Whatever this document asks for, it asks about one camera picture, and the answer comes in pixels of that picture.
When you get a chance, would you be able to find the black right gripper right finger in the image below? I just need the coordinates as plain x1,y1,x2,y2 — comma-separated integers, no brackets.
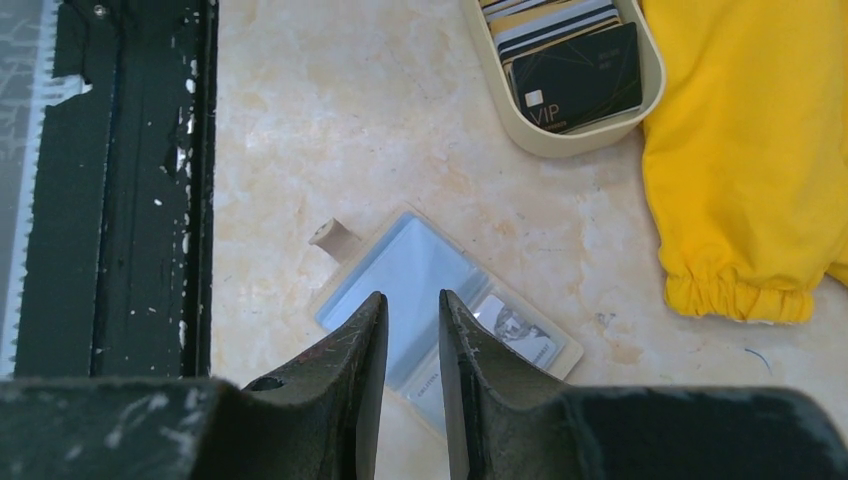
438,290,570,479

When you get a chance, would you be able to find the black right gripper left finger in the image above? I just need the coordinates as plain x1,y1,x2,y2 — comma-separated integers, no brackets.
241,292,389,479

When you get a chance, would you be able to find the beige card holder wallet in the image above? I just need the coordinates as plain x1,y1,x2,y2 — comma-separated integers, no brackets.
309,207,584,434

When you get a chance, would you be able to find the black VIP front card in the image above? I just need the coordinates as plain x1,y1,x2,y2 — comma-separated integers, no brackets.
510,22,643,134

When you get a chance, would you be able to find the stack of cards in tray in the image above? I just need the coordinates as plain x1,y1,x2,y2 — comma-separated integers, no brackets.
486,0,621,65

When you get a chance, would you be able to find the yellow jacket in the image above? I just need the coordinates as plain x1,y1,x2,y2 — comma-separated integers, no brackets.
642,1,847,324

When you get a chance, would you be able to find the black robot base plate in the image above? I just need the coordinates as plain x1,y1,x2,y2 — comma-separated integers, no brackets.
10,1,220,379

